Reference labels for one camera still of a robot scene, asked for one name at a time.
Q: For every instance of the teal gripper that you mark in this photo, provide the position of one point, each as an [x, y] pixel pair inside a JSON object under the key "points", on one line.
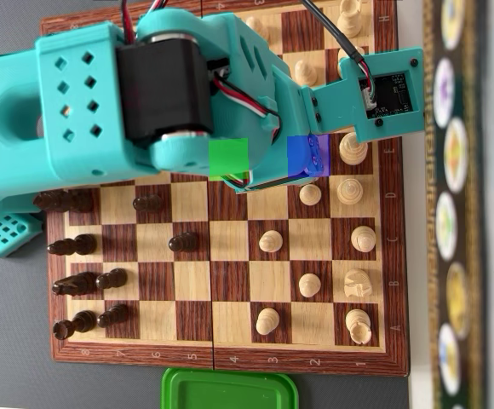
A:
{"points": [[316, 154]]}

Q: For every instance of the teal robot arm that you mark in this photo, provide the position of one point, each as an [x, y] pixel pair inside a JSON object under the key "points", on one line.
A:
{"points": [[17, 149]]}

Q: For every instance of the white wooden pawn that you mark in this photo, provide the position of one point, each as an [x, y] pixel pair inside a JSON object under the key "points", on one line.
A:
{"points": [[270, 241], [267, 320], [309, 284], [310, 196], [253, 23], [305, 73]]}

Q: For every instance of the white wooden king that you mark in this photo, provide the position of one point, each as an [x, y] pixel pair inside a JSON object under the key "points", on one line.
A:
{"points": [[353, 151]]}

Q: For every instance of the white wooden knight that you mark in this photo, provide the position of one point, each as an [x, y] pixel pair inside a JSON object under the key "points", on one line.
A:
{"points": [[357, 283], [343, 53]]}

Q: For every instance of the white wooden rook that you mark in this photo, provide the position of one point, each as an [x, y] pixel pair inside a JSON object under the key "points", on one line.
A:
{"points": [[357, 324], [351, 25]]}

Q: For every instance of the white wooden bishop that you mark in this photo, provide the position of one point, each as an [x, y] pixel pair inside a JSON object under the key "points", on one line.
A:
{"points": [[362, 238]]}

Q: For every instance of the dark brown wooden pawn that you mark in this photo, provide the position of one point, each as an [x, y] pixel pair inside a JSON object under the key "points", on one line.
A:
{"points": [[114, 315], [113, 279], [148, 203], [183, 243]]}

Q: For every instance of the dark patterned medallion cloth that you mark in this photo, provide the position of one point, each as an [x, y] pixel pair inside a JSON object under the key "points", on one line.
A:
{"points": [[453, 153]]}

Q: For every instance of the wooden folding chessboard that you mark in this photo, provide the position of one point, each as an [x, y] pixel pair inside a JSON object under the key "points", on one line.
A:
{"points": [[191, 281]]}

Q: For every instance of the dark brown wooden queen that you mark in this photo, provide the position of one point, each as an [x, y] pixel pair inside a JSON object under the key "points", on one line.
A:
{"points": [[68, 202]]}

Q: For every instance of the dark brown wooden bishop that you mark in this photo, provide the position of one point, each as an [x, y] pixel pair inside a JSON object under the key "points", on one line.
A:
{"points": [[78, 245]]}

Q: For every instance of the dark brown wooden knight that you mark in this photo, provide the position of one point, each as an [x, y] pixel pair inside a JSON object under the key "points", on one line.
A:
{"points": [[81, 283]]}

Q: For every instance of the green plastic tray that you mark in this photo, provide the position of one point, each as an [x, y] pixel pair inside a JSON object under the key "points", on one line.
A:
{"points": [[230, 392]]}

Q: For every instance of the dark brown wooden rook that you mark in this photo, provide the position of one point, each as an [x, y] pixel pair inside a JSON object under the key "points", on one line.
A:
{"points": [[81, 321]]}

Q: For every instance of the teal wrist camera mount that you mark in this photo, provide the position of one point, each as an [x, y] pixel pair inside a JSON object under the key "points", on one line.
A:
{"points": [[336, 111]]}

